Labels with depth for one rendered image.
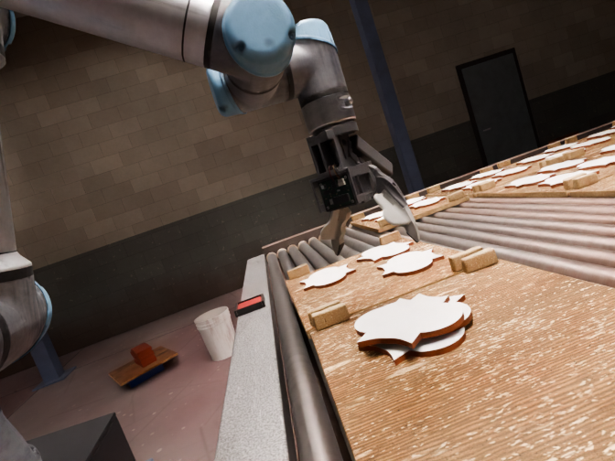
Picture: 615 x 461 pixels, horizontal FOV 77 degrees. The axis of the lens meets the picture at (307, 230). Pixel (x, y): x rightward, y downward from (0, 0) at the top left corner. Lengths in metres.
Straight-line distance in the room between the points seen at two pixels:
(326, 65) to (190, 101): 5.49
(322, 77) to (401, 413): 0.43
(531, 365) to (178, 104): 5.84
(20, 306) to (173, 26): 0.40
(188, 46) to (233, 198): 5.40
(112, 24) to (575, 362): 0.55
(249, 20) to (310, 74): 0.18
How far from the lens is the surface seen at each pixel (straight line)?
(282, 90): 0.58
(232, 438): 0.52
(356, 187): 0.56
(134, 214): 6.01
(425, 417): 0.40
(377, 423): 0.41
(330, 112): 0.58
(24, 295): 0.63
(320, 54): 0.60
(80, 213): 6.21
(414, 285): 0.71
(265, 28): 0.44
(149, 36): 0.47
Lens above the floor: 1.17
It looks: 7 degrees down
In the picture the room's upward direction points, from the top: 19 degrees counter-clockwise
